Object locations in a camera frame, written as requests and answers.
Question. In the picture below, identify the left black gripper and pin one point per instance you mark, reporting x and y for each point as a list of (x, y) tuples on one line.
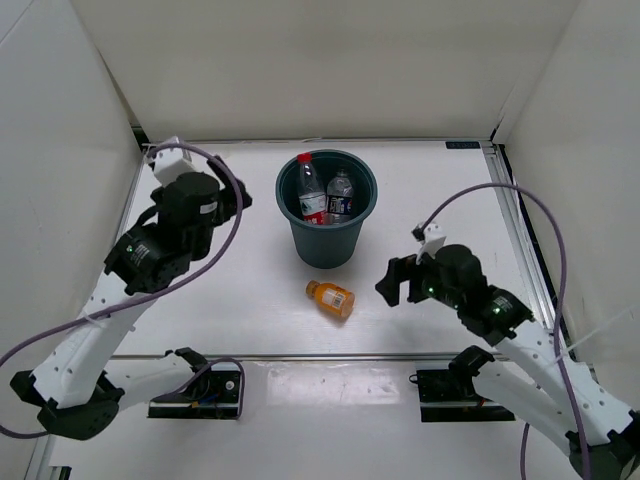
[(228, 195)]

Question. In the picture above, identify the orange juice bottle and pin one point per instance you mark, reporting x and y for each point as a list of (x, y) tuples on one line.
[(335, 300)]

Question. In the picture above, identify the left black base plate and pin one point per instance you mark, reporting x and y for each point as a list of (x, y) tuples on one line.
[(220, 395)]

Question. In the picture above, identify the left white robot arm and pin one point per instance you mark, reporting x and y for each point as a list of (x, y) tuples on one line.
[(76, 390)]

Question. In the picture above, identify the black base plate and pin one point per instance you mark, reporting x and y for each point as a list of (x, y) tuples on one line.
[(220, 395), (444, 399)]

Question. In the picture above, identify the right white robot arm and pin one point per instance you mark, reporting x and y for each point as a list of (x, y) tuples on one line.
[(563, 402)]

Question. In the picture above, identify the dark green plastic bin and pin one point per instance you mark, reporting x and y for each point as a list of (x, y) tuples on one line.
[(327, 246)]

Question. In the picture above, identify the aluminium front rail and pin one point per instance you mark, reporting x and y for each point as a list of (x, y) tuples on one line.
[(336, 357)]

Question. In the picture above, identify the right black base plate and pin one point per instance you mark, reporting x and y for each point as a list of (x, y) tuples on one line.
[(444, 399)]

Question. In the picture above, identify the black label small bottle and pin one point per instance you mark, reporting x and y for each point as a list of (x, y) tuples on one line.
[(340, 193)]

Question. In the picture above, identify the red label water bottle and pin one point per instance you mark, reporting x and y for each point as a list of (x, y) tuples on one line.
[(311, 192)]

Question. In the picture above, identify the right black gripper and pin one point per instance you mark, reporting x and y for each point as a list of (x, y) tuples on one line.
[(398, 271)]

